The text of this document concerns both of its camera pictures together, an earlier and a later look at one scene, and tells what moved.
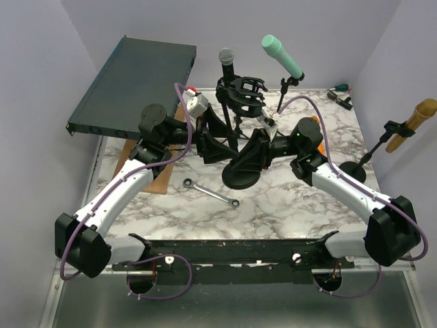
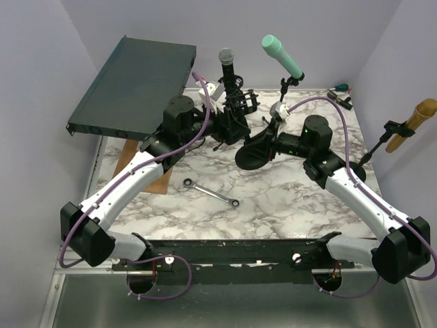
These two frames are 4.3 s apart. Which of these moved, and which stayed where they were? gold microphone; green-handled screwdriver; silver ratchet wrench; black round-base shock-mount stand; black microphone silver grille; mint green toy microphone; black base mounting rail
Moved: black round-base shock-mount stand
Stayed: mint green toy microphone; black microphone silver grille; silver ratchet wrench; gold microphone; black base mounting rail; green-handled screwdriver
